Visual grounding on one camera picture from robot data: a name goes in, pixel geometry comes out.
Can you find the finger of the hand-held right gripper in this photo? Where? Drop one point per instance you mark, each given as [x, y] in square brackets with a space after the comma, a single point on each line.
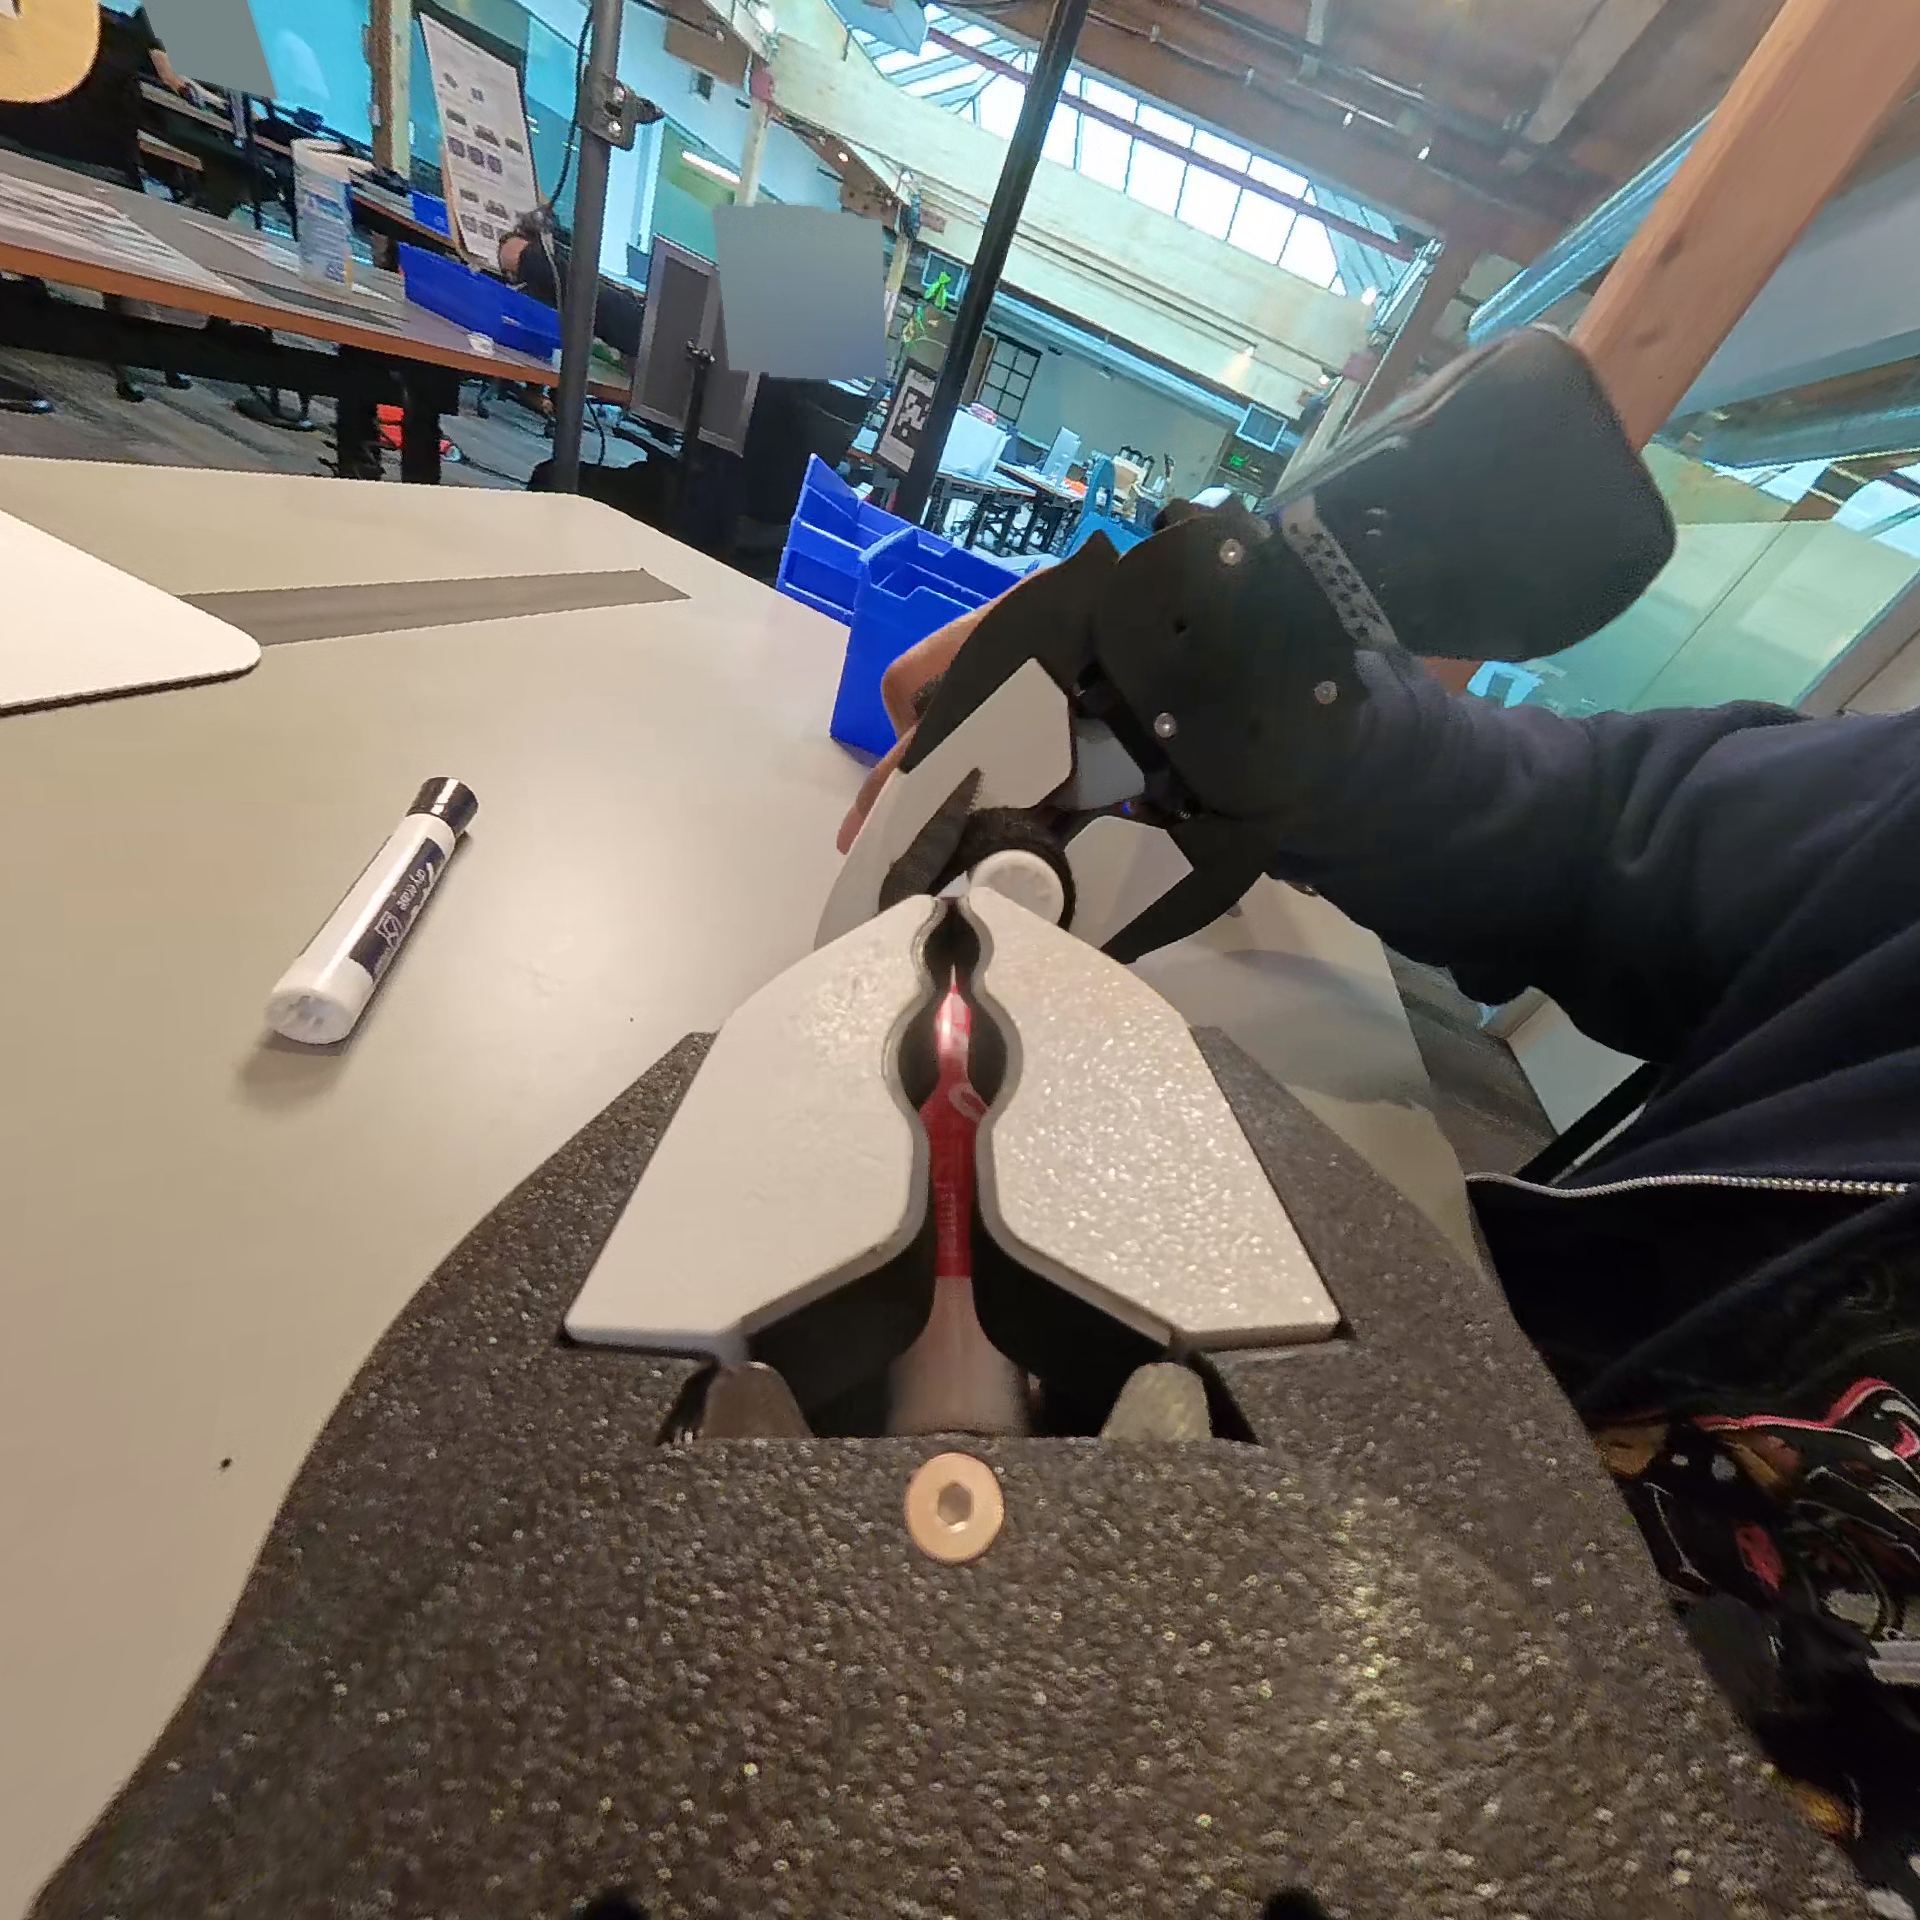
[976, 750]
[1127, 871]

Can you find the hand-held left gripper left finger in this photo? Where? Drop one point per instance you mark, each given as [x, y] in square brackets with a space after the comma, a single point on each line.
[737, 1186]

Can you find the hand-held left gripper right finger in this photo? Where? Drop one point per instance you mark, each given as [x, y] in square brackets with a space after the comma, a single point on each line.
[1171, 1186]

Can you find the green marker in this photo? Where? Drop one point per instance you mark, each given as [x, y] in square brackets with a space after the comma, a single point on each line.
[1021, 882]

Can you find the red marker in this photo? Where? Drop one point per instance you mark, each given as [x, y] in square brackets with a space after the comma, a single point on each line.
[952, 1110]

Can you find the black marker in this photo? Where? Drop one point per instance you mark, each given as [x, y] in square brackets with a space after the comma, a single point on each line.
[376, 911]

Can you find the person's right hand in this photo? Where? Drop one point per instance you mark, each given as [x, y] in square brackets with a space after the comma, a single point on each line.
[900, 677]

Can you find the black table mat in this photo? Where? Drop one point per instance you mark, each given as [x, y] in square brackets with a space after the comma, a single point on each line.
[450, 606]

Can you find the small blue bin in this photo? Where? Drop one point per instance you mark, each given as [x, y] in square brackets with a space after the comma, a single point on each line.
[480, 300]

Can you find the wooden work table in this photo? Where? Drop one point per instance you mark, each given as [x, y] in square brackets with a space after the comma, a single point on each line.
[210, 287]

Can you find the wooden post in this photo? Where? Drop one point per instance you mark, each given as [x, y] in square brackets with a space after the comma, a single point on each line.
[1727, 180]

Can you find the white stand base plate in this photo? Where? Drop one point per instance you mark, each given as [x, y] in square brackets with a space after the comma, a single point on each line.
[90, 617]

